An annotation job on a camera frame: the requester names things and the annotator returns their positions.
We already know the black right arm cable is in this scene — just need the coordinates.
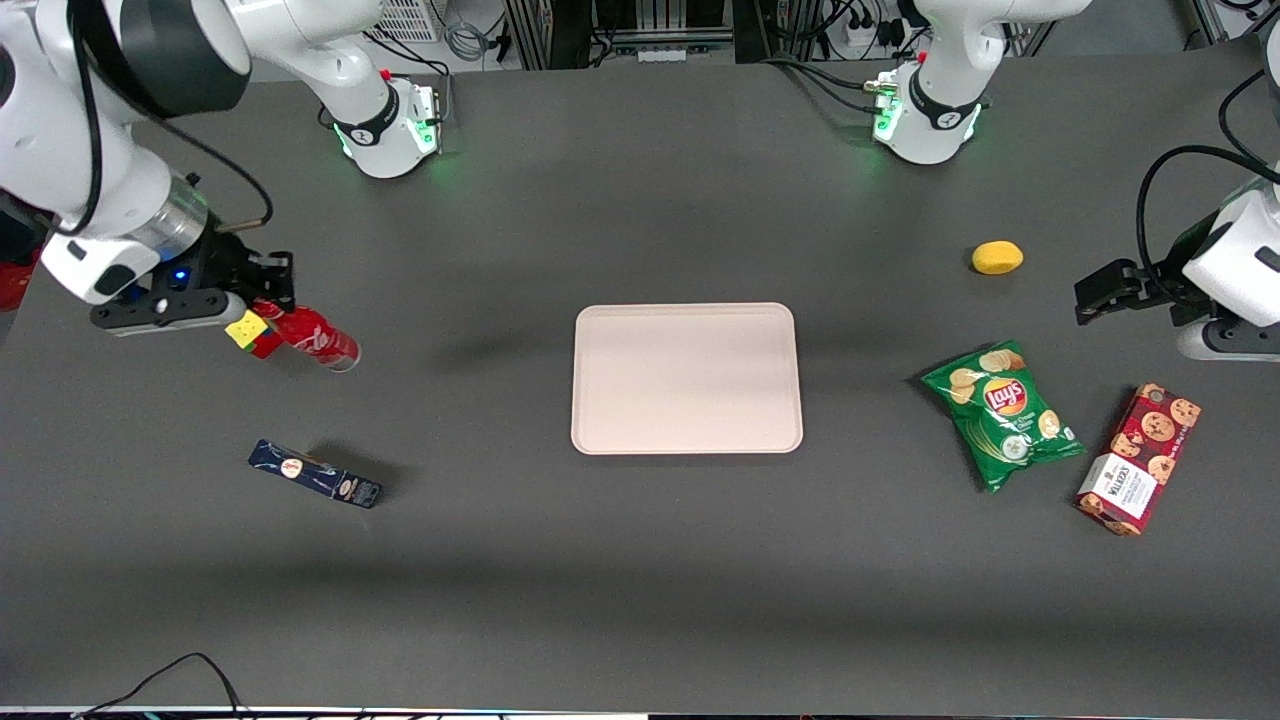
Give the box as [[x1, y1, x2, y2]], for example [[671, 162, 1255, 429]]
[[65, 0, 274, 236]]

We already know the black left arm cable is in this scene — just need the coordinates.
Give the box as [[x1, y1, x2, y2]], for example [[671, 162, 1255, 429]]
[[1136, 145, 1280, 293]]

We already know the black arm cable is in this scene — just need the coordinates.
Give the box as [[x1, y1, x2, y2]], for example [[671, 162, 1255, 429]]
[[1136, 145, 1280, 293], [65, 0, 274, 236]]

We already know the thin black looped cable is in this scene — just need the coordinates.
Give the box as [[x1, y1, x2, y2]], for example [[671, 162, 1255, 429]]
[[1217, 68, 1280, 167]]

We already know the black base cable bundle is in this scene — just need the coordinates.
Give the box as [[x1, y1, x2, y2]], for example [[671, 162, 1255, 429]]
[[763, 55, 901, 114]]

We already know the black cable on table edge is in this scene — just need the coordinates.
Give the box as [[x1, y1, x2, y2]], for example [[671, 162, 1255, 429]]
[[70, 652, 251, 720]]

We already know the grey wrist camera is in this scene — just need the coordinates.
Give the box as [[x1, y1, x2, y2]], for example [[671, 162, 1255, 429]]
[[1175, 318, 1280, 362], [90, 288, 248, 337]]

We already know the aluminium frame profile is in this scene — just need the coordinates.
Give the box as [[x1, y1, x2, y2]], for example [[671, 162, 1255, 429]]
[[1190, 0, 1237, 46]]

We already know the yellow lemon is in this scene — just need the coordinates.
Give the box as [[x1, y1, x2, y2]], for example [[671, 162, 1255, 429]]
[[971, 240, 1025, 276]]

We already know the green Lay's chips bag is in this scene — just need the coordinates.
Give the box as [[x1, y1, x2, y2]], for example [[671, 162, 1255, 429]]
[[920, 339, 1087, 494]]

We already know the dark blue snack box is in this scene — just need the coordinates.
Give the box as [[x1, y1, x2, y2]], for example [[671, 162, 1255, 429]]
[[248, 439, 383, 509]]

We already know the red coke bottle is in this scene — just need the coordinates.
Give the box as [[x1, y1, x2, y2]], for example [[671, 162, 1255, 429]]
[[250, 298, 362, 374]]

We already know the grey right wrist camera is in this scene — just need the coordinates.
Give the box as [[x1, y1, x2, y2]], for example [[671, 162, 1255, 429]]
[[90, 288, 248, 337]]

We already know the red Walkers cookie box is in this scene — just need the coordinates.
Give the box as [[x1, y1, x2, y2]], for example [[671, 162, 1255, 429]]
[[1075, 383, 1202, 537]]

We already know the white perforated box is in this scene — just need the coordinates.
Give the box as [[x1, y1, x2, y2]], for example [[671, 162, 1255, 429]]
[[380, 0, 446, 43]]

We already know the grey coiled cable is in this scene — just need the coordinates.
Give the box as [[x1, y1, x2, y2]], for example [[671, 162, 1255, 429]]
[[440, 0, 497, 63]]

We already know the black equipment rack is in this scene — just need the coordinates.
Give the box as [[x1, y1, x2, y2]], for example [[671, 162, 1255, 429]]
[[505, 0, 801, 71]]

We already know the multicolour puzzle cube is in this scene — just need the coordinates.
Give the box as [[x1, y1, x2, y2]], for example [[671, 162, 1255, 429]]
[[224, 310, 286, 359]]

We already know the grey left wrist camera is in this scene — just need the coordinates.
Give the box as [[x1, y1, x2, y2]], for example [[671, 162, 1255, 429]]
[[1175, 318, 1280, 362]]

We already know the white power strip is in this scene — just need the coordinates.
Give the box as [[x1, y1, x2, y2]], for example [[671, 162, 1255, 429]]
[[843, 15, 906, 51]]

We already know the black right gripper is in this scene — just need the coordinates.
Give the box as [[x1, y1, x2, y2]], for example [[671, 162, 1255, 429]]
[[135, 225, 297, 315]]

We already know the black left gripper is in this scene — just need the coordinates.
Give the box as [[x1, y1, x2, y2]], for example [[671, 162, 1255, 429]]
[[1075, 213, 1238, 327]]

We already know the pale pink plastic tray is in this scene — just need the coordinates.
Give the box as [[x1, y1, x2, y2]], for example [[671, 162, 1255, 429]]
[[571, 303, 804, 456]]

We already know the red plastic item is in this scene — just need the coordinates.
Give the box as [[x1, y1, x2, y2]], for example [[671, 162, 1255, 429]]
[[0, 250, 46, 312]]

